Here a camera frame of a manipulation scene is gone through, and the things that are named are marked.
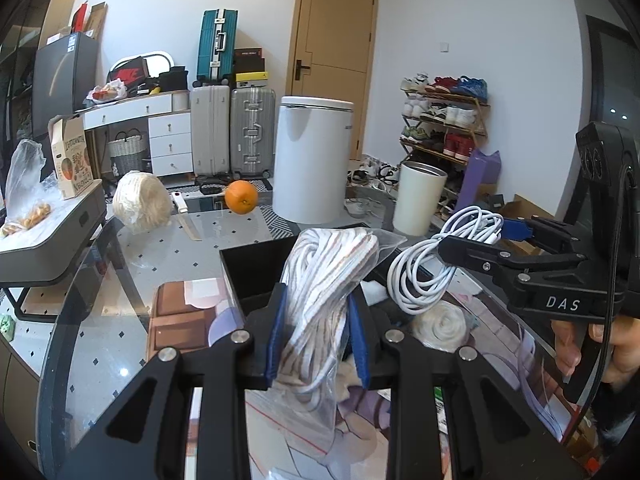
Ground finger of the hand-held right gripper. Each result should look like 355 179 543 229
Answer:
500 216 584 257
437 234 590 291

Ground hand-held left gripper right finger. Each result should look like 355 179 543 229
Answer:
347 292 588 480

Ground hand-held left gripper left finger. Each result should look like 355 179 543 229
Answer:
57 282 290 480

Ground bagged white rope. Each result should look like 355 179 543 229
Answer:
247 227 408 453

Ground black cardboard box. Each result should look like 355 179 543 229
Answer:
219 222 453 378

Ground white usb cable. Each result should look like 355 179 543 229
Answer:
387 205 505 316

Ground person's right hand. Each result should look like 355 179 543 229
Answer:
551 316 640 391

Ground open cardboard box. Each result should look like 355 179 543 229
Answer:
492 195 556 241

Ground purple box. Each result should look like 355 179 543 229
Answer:
462 149 502 211

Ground printed cartoon mat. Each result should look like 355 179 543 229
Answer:
147 280 576 480

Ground small white cylindrical bin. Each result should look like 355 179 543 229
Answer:
392 161 448 236

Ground wooden shoe rack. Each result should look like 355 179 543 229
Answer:
398 74 491 211

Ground orange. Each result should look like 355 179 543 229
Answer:
224 180 259 215

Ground large white bin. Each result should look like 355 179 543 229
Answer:
272 95 355 224

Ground ball of white yarn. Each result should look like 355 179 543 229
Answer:
112 171 173 233

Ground silver suitcase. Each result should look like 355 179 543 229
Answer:
230 86 277 179

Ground white suitcase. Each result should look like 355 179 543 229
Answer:
190 85 231 178

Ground white desk with drawers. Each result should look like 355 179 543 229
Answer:
82 91 195 178

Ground woven basket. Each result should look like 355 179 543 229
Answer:
107 129 151 173

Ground grey rounded side table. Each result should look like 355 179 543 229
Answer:
0 179 108 321

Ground wooden door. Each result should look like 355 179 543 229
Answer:
286 0 378 161

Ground printed fruit carton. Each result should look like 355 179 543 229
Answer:
48 115 96 200

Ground black bag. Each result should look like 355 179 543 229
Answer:
159 65 190 93

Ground black box stack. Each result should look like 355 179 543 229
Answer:
235 48 268 87

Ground teal suitcase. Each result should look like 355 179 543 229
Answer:
196 9 238 86

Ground bag of food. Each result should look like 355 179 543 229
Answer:
89 82 128 103

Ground plastic bag of small oranges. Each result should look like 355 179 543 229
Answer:
0 139 56 238

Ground white oval mirror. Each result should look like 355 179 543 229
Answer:
110 50 173 86

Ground red and black shoe box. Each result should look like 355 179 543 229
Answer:
107 57 150 86

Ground grey fridge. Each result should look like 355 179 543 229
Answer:
32 31 99 138

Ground brown cardboard box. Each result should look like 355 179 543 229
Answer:
82 2 108 41

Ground dark glass cabinet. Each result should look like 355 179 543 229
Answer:
0 0 81 161

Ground coil of white cord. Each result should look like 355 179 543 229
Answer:
410 305 473 353

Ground white handled knife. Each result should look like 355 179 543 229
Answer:
171 191 202 242

